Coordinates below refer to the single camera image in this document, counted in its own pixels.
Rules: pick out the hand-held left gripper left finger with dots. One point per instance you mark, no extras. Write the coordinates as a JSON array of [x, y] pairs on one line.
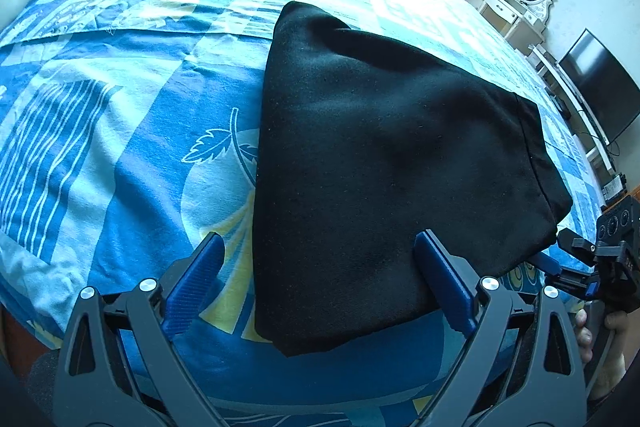
[[192, 287]]

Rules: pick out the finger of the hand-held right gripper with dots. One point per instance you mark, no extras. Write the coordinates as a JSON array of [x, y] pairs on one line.
[[570, 284], [577, 243]]

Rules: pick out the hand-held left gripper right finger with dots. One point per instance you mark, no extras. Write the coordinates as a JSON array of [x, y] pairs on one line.
[[447, 287]]

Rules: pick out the black pants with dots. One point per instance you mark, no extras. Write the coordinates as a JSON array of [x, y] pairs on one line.
[[390, 167]]

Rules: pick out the person's right hand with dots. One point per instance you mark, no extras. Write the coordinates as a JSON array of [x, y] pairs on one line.
[[617, 337]]

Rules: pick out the white television stand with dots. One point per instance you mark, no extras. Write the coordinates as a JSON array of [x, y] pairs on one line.
[[570, 102]]

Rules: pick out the blue printed bedsheet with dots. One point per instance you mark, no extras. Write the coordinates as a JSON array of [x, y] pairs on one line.
[[125, 147]]

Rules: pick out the black television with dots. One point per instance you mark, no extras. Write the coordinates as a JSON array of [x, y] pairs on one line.
[[602, 87]]

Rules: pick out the white dressing table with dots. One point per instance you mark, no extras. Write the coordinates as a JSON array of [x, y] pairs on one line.
[[492, 4]]

